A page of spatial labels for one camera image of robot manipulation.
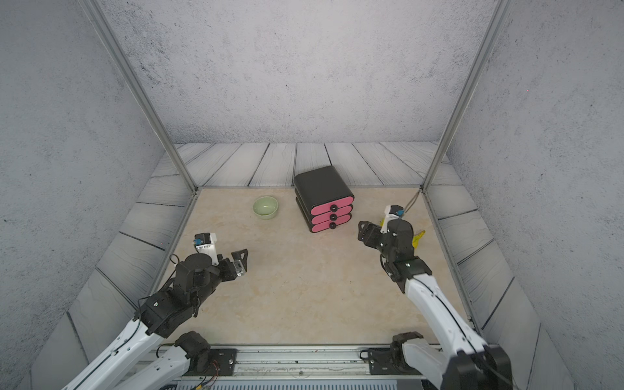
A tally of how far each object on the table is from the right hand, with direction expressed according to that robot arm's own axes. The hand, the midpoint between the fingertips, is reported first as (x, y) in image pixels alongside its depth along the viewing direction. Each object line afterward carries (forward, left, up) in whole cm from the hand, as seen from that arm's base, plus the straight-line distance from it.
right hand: (369, 225), depth 81 cm
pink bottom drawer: (+14, +8, -16) cm, 22 cm away
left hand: (-12, +40, +1) cm, 42 cm away
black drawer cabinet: (+24, +17, -6) cm, 31 cm away
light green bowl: (+23, +42, -17) cm, 51 cm away
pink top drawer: (+12, +16, -5) cm, 20 cm away
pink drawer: (+13, +12, -10) cm, 20 cm away
